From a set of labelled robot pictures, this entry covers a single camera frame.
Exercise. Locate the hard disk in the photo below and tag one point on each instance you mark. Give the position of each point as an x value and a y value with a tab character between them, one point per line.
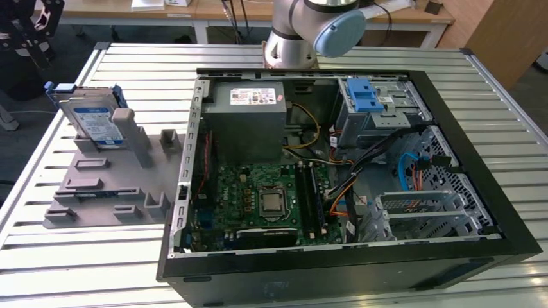
93	125

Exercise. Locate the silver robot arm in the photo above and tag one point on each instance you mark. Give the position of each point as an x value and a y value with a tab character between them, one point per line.
291	48

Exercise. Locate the metal disk bay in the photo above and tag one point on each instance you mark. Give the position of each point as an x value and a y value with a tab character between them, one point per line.
429	215

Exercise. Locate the black office chair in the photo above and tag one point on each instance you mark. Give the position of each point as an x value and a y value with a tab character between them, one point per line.
26	83

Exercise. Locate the white box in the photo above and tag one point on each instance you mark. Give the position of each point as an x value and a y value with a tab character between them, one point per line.
147	4
178	2

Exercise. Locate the grey table leg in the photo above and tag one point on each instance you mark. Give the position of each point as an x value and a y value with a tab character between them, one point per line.
9	123

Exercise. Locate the wooden desk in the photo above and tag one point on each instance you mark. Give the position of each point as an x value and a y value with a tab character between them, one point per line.
241	13

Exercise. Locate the grey parts rack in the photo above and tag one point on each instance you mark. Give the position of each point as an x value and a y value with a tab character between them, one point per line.
111	179

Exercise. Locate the grey power supply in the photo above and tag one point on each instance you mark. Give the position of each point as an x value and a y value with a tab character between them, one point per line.
245	134

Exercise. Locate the green motherboard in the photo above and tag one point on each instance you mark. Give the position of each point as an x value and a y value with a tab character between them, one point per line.
241	192

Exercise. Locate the silver CPU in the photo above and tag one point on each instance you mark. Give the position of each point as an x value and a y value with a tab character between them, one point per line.
273	202

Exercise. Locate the blue drive latch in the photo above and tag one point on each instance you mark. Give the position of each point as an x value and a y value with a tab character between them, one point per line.
362	96

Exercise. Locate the metal drive cage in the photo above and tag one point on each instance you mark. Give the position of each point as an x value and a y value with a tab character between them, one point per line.
355	128

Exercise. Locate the black graphics card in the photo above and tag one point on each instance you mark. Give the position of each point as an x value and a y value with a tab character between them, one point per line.
266	239

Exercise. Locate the black RAM stick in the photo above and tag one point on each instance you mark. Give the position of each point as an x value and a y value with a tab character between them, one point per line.
318	199

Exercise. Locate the small dark box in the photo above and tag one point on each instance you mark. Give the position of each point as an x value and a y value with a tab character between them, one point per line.
435	7

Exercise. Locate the black PC case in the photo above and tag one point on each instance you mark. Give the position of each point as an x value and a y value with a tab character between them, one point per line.
299	279

